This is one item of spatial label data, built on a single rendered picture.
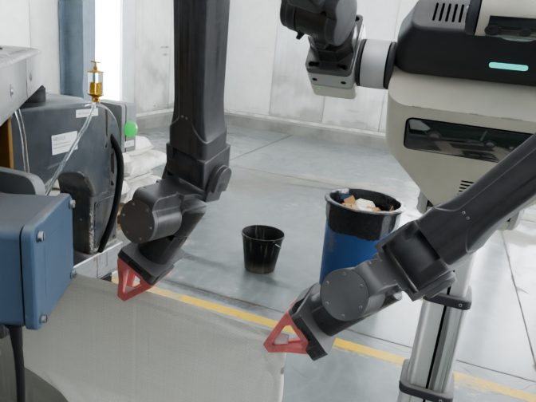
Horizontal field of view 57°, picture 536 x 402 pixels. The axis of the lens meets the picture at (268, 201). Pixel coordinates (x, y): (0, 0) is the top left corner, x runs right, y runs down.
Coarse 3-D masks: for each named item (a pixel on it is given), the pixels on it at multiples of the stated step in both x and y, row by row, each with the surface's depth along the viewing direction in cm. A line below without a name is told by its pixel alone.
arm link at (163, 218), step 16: (176, 176) 71; (224, 176) 67; (144, 192) 62; (160, 192) 64; (176, 192) 65; (192, 192) 67; (208, 192) 67; (128, 208) 63; (144, 208) 62; (160, 208) 63; (176, 208) 66; (128, 224) 63; (144, 224) 62; (160, 224) 63; (176, 224) 66; (144, 240) 63
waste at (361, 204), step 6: (348, 198) 310; (342, 204) 298; (348, 204) 297; (354, 204) 310; (360, 204) 307; (366, 204) 306; (372, 204) 309; (366, 210) 290; (372, 210) 299; (378, 210) 299; (390, 210) 291
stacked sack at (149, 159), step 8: (144, 152) 422; (152, 152) 427; (160, 152) 433; (136, 160) 398; (144, 160) 403; (152, 160) 414; (160, 160) 425; (128, 168) 384; (136, 168) 391; (144, 168) 402; (128, 176) 387
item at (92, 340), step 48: (96, 288) 79; (48, 336) 85; (96, 336) 81; (144, 336) 78; (192, 336) 74; (240, 336) 71; (288, 336) 68; (96, 384) 84; (144, 384) 80; (192, 384) 76; (240, 384) 73
